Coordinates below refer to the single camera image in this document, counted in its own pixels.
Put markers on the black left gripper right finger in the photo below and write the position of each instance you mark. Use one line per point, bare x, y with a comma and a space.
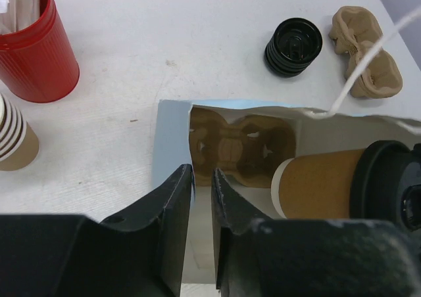
256, 255

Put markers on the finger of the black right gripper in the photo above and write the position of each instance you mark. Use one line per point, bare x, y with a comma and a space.
407, 190

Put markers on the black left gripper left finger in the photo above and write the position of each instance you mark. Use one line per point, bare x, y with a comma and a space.
138, 251

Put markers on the brown paper coffee cup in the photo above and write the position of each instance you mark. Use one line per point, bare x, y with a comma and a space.
315, 186

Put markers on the brown cardboard cup carrier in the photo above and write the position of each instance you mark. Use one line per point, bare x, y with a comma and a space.
250, 150

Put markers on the black coffee cup lid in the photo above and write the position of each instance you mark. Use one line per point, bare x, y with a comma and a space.
375, 192

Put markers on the stack of paper cups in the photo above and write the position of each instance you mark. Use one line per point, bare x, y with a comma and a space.
19, 143

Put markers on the stack of black lids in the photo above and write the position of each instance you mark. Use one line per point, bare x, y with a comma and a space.
295, 44

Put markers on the red ribbed straw cup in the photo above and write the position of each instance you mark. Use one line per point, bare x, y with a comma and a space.
38, 63

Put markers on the bundle of wrapped straws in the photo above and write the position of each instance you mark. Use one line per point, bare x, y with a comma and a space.
17, 15

